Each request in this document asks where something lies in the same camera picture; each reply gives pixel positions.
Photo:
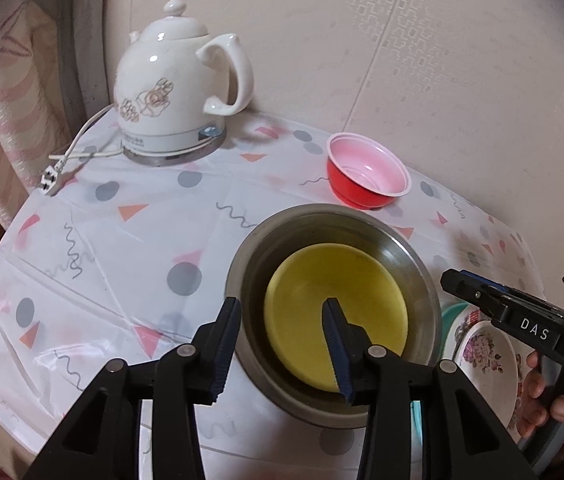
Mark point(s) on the yellow bowl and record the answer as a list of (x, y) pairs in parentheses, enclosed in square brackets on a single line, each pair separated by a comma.
[(312, 285)]

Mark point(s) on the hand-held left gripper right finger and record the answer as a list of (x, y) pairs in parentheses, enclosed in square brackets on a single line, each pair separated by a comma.
[(338, 355)]

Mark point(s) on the white power plug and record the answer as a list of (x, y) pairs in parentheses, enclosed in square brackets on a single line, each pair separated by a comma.
[(51, 180)]

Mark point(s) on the steel kettle base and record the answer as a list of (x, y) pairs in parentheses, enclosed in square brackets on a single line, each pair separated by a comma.
[(172, 155)]

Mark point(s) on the grey frame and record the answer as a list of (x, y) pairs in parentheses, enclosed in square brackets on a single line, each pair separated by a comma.
[(84, 35)]

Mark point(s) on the red plastic bowl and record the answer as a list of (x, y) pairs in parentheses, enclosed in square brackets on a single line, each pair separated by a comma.
[(367, 170)]

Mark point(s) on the pink starfish print cloth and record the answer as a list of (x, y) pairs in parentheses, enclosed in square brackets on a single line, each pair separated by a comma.
[(7, 85)]

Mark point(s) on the stainless steel bowl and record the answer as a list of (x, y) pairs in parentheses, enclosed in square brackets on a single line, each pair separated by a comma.
[(262, 260)]

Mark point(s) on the small floral plate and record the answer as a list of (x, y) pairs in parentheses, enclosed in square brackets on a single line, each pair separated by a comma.
[(487, 360)]

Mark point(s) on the white patterned tablecloth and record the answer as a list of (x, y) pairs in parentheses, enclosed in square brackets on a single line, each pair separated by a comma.
[(137, 260)]

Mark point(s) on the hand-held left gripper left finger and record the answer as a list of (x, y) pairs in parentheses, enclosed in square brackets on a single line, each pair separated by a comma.
[(226, 355)]

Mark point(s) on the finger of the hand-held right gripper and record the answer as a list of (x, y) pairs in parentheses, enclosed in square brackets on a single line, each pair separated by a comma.
[(469, 292), (522, 297)]

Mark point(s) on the white ceramic electric kettle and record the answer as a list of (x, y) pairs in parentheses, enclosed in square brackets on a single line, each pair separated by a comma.
[(167, 75)]

